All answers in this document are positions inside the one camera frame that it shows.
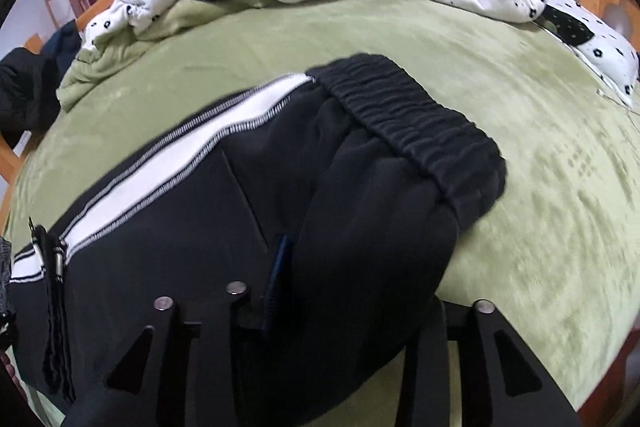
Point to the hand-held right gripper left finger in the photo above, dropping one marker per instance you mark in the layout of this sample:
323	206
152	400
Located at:
278	272

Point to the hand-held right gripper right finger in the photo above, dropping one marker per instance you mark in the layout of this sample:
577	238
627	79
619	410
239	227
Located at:
482	337

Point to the black pants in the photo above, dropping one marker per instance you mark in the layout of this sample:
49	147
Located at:
350	217

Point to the crumpled green fleece blanket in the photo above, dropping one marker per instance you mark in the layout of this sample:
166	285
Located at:
110	62

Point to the grey jeans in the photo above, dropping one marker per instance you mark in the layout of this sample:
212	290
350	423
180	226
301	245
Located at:
4	257

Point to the white floral pillow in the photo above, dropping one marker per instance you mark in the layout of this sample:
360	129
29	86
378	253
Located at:
605	52

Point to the black jacket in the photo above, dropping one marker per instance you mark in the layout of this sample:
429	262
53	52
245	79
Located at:
25	92

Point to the dark blue garment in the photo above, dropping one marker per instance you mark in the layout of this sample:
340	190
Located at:
62	44

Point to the wooden coat rack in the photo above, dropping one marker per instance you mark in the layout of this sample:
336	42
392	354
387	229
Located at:
57	4

